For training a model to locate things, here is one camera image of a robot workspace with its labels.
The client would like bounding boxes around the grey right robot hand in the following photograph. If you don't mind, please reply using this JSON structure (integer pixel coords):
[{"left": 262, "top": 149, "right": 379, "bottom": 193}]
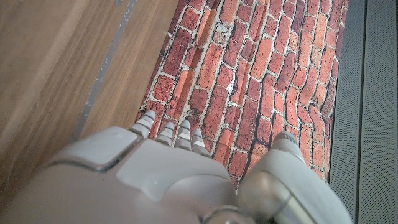
[{"left": 0, "top": 110, "right": 354, "bottom": 224}]

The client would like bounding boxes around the red brick print backdrop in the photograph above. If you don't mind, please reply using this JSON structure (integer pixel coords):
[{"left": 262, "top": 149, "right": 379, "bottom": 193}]
[{"left": 135, "top": 0, "right": 351, "bottom": 190}]

